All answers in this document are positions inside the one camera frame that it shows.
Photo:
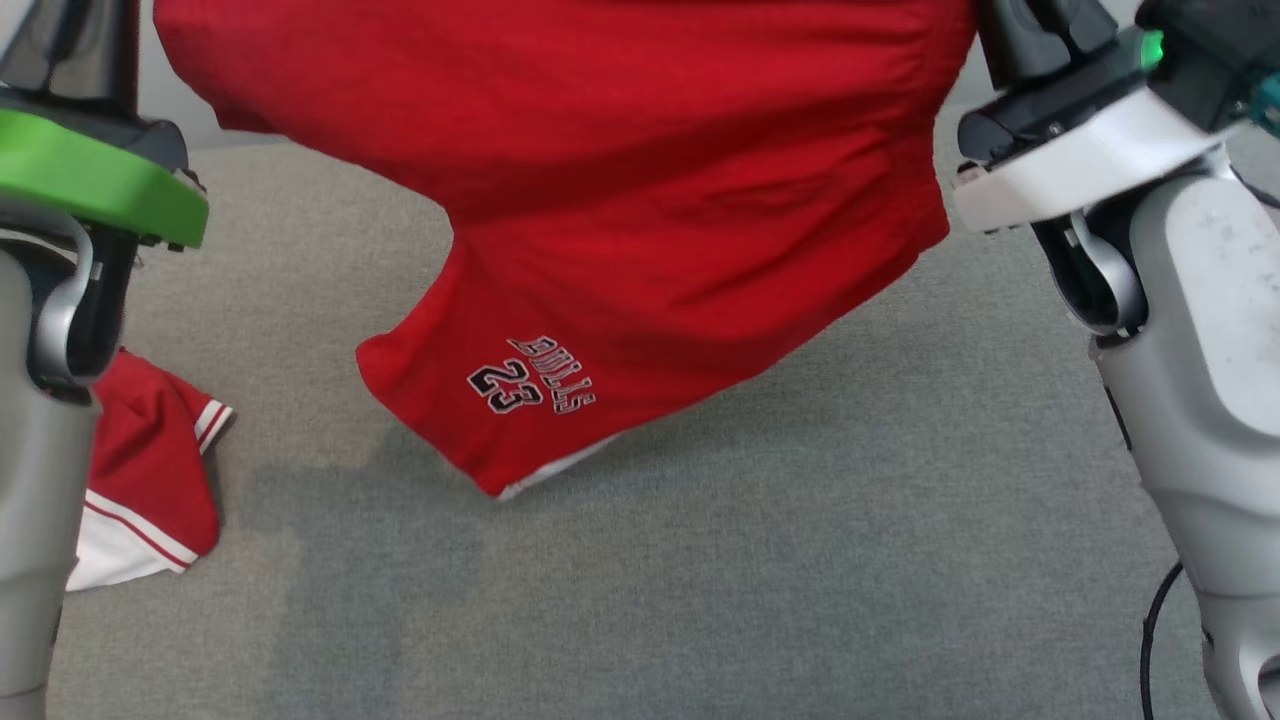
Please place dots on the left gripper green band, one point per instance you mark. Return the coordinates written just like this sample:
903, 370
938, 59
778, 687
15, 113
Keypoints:
80, 170

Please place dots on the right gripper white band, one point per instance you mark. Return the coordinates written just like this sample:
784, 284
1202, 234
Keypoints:
1080, 160

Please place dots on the red shirt with white sleeves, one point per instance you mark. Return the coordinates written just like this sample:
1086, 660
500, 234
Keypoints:
150, 470

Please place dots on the red Bulls 23 shorts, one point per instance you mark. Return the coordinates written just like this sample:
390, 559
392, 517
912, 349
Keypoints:
650, 200

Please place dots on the grey fabric sofa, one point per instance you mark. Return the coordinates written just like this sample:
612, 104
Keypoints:
700, 600

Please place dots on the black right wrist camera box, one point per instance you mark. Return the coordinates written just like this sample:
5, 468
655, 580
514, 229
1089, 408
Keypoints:
1210, 50

